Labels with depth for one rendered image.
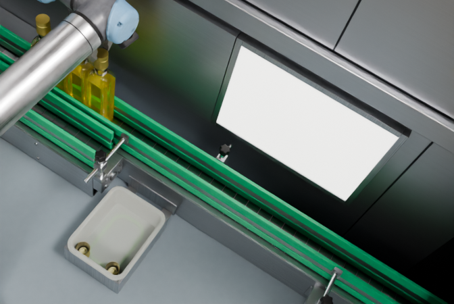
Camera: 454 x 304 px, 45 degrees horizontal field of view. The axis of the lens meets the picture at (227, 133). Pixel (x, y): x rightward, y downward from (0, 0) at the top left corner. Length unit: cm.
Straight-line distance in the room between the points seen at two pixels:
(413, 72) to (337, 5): 20
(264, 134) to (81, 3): 61
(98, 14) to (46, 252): 75
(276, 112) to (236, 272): 49
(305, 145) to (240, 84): 22
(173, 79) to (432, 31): 69
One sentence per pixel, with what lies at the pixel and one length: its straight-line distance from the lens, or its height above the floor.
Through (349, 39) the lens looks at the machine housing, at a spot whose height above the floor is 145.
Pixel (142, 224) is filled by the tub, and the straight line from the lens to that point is 157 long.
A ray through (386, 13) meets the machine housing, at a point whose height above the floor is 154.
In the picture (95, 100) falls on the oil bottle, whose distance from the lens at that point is 149.
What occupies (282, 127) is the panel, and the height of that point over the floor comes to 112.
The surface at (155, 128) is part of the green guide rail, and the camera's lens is 152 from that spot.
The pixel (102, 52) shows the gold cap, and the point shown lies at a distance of 138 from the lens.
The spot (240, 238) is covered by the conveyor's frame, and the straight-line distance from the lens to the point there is 151.
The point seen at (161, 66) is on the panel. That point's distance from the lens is 147.
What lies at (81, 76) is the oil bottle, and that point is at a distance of 145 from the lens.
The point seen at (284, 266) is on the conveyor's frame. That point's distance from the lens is 151.
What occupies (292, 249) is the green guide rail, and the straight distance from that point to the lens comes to 146.
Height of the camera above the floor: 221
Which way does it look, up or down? 55 degrees down
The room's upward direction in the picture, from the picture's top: 20 degrees clockwise
